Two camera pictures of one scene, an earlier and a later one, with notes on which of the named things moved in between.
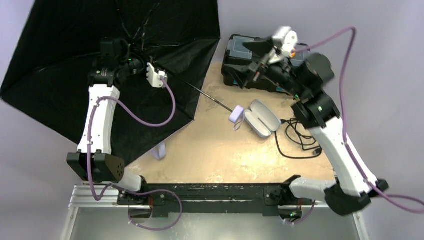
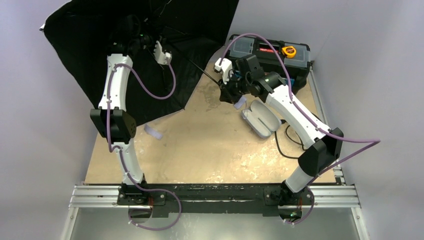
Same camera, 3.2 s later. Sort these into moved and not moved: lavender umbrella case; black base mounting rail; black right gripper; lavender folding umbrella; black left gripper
Moved: black right gripper; lavender folding umbrella; black left gripper
Not moved: black base mounting rail; lavender umbrella case
